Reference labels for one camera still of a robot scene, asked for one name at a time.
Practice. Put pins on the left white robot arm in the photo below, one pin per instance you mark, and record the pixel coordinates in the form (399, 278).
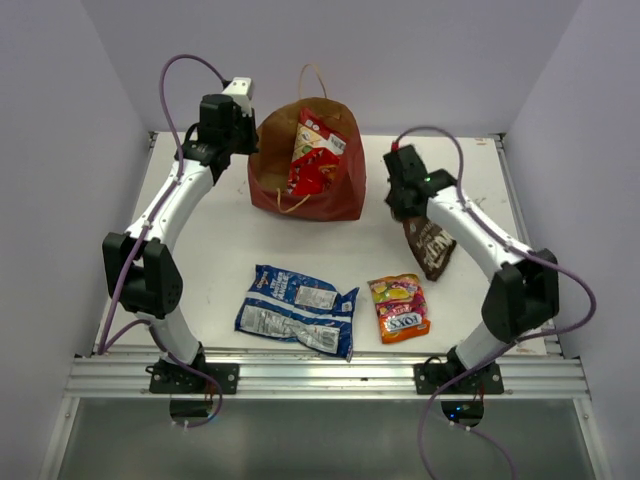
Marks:
(142, 275)

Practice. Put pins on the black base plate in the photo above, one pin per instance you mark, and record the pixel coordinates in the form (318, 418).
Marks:
(433, 373)
(199, 378)

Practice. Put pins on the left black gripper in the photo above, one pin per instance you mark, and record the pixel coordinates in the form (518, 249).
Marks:
(249, 123)

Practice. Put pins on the red white chips bag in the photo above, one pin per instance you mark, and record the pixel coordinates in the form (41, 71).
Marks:
(312, 133)

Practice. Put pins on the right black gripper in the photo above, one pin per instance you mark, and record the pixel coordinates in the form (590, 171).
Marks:
(399, 210)

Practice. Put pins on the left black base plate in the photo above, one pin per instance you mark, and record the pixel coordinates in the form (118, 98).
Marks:
(199, 378)

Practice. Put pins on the orange Fox's candy bag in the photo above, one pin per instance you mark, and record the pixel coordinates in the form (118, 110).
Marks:
(400, 306)

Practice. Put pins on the aluminium front rail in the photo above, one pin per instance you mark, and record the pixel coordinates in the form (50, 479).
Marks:
(298, 375)

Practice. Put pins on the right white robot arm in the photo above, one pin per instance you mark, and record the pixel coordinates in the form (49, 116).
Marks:
(523, 288)

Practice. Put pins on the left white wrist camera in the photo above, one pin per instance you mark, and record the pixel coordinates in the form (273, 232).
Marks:
(241, 90)

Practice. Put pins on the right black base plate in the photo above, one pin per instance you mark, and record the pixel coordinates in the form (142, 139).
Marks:
(433, 373)

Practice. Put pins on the brown kettle chips bag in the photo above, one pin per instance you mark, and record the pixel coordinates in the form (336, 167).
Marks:
(431, 245)

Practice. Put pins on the blue white snack bag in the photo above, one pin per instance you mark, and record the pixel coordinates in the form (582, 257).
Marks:
(291, 307)

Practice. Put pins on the red paper bag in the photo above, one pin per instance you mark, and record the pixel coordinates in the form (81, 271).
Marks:
(268, 169)

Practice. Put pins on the red assorted candy bag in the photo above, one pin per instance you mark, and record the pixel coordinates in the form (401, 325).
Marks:
(313, 173)

